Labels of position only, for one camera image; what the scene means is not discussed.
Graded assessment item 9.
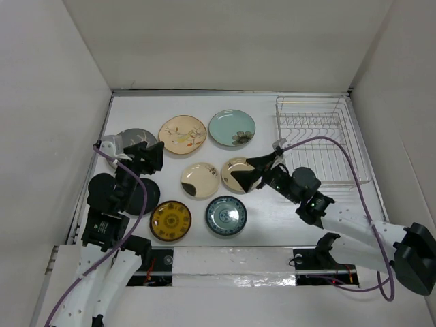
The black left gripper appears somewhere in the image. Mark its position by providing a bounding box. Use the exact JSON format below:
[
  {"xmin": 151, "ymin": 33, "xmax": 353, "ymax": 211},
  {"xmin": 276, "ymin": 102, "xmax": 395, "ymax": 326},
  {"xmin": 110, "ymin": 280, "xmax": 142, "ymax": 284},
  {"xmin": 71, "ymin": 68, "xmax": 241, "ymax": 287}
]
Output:
[{"xmin": 116, "ymin": 140, "xmax": 163, "ymax": 209}]

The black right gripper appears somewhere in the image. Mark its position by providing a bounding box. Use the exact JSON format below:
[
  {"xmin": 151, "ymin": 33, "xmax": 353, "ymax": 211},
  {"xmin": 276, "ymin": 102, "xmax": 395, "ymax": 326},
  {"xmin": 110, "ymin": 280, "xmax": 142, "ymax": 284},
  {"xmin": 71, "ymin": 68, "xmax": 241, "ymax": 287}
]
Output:
[{"xmin": 231, "ymin": 151, "xmax": 300, "ymax": 205}]

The grey plate with horse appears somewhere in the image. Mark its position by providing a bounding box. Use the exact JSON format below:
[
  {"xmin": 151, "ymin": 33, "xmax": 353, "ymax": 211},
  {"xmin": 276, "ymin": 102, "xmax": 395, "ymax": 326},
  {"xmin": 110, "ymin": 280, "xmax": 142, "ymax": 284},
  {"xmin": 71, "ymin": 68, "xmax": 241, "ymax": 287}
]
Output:
[{"xmin": 117, "ymin": 128, "xmax": 157, "ymax": 148}]

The beige plate with bird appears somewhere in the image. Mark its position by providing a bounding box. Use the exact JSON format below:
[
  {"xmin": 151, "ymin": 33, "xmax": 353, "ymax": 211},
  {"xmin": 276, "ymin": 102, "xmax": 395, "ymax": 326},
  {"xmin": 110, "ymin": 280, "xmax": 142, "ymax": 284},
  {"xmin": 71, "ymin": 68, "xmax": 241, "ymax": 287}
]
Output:
[{"xmin": 158, "ymin": 115, "xmax": 207, "ymax": 155}]

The teal plate with flower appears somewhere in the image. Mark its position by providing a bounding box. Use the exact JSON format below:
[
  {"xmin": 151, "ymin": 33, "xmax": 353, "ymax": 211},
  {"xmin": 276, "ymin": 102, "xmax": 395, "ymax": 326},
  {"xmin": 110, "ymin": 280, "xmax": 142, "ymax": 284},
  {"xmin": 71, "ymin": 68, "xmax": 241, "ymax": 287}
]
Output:
[{"xmin": 208, "ymin": 110, "xmax": 256, "ymax": 146}]

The yellow plate with brown rim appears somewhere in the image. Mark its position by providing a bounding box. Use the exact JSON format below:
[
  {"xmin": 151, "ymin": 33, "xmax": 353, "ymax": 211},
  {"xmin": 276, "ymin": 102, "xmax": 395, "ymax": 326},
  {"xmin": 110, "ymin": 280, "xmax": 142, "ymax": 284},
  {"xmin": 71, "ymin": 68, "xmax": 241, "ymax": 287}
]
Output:
[{"xmin": 149, "ymin": 200, "xmax": 192, "ymax": 243}]

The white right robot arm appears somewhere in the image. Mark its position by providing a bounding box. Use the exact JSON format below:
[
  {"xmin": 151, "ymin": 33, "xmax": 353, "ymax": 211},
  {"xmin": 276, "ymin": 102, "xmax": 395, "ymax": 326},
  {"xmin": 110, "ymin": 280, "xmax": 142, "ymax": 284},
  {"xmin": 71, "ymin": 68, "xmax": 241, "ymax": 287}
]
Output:
[{"xmin": 231, "ymin": 153, "xmax": 435, "ymax": 296}]

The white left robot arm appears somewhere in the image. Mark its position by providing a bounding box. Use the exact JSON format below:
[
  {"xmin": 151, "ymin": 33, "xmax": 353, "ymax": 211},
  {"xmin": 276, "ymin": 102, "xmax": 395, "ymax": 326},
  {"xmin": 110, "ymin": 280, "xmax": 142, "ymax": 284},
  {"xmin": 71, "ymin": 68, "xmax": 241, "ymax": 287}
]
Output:
[{"xmin": 45, "ymin": 136, "xmax": 164, "ymax": 326}]

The cream plate with small motifs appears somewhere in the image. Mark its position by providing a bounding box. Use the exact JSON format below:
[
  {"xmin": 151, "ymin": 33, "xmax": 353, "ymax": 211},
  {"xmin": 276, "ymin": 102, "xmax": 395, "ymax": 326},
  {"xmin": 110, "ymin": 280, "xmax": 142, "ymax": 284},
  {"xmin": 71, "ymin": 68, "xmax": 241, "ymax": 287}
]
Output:
[{"xmin": 221, "ymin": 157, "xmax": 254, "ymax": 193}]

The blue and white bowl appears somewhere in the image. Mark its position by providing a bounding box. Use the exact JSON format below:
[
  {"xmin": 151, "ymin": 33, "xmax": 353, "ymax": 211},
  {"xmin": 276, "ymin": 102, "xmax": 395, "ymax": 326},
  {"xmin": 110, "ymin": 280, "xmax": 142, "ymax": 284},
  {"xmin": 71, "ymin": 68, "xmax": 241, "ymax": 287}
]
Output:
[{"xmin": 205, "ymin": 196, "xmax": 248, "ymax": 236}]

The cream plate with black blot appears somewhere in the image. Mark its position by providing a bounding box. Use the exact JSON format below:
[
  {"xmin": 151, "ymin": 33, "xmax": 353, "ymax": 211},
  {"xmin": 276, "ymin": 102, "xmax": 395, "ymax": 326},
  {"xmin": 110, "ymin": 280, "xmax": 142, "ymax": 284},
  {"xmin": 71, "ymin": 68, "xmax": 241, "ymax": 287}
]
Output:
[{"xmin": 181, "ymin": 162, "xmax": 221, "ymax": 198}]

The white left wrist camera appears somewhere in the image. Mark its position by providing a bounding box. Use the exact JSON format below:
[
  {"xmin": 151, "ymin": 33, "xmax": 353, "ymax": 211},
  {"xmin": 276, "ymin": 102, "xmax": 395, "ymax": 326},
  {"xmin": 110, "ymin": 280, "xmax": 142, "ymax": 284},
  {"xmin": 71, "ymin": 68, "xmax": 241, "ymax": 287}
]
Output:
[{"xmin": 97, "ymin": 135, "xmax": 123, "ymax": 157}]

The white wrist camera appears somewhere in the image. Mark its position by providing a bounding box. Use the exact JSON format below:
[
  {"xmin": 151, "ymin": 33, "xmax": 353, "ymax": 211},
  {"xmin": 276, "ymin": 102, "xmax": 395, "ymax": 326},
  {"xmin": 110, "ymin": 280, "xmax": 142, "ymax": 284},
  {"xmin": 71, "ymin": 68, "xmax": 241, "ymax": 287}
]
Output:
[
  {"xmin": 272, "ymin": 138, "xmax": 290, "ymax": 155},
  {"xmin": 97, "ymin": 135, "xmax": 123, "ymax": 157}
]

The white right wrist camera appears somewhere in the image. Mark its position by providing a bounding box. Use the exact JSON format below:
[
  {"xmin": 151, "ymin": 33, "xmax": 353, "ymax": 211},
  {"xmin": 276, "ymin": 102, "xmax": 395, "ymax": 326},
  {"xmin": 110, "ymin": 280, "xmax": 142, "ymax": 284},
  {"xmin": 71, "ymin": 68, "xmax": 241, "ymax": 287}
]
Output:
[{"xmin": 272, "ymin": 138, "xmax": 290, "ymax": 155}]

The wire dish rack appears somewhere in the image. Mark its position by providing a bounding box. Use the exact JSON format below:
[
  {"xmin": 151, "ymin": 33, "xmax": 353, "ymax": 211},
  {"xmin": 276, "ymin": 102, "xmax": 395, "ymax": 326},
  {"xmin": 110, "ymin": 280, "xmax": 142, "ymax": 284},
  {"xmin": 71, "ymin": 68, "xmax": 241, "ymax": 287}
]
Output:
[{"xmin": 275, "ymin": 95, "xmax": 372, "ymax": 187}]

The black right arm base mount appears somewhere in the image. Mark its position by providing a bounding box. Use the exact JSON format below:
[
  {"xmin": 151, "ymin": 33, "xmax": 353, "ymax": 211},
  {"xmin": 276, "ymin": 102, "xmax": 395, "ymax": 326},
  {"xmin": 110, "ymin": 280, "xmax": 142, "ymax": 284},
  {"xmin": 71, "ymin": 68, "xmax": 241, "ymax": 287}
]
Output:
[{"xmin": 288, "ymin": 247, "xmax": 360, "ymax": 286}]

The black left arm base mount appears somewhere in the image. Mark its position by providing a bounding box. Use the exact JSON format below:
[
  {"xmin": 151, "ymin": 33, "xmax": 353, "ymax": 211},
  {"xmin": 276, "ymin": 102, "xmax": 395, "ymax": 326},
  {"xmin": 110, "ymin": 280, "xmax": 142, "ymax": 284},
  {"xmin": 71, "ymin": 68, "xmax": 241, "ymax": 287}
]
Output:
[{"xmin": 127, "ymin": 247, "xmax": 174, "ymax": 287}]

